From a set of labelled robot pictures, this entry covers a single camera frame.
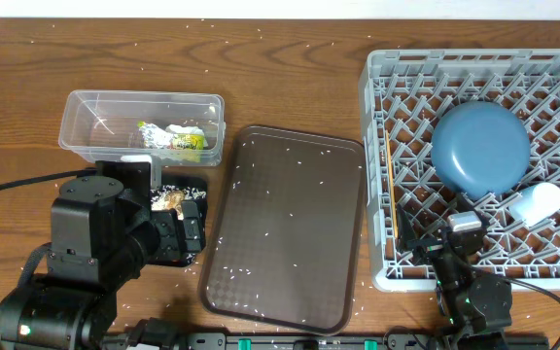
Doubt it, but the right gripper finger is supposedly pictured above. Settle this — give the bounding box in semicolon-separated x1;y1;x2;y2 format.
397;206;416;241
456;193;490;228

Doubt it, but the brown food chunk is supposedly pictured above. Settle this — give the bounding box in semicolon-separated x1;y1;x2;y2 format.
152;190;186;219

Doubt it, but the large blue plate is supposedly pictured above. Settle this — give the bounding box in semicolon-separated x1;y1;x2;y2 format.
431;101;530;199

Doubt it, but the yellow snack wrapper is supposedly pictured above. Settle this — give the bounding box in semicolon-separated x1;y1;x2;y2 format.
170;133;207;151

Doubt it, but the light blue plastic cup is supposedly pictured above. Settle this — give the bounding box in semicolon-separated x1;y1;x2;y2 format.
508;183;560;227

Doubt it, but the foil ball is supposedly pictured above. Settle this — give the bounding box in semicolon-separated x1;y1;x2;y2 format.
138;122;173;149

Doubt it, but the wooden chopstick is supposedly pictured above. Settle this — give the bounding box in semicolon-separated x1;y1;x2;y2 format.
384;130;399;240

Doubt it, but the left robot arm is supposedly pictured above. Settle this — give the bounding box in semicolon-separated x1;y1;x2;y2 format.
0;161;206;350

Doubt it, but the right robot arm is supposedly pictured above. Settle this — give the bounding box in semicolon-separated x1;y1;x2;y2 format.
396;194;512;349

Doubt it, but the grey plastic dishwasher rack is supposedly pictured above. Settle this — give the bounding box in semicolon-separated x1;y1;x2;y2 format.
359;49;560;292

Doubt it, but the black plastic tray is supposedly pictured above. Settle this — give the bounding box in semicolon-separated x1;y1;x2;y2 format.
159;174;208;267

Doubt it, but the spilled white rice pile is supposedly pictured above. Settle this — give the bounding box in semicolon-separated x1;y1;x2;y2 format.
151;185;207;200

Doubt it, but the clear plastic bin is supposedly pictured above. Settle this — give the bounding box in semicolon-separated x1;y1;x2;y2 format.
58;90;226;167

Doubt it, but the dark brown serving tray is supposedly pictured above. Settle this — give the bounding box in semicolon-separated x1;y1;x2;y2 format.
198;125;366;335

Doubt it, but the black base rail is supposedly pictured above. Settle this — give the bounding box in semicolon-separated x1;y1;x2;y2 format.
99;318;550;350

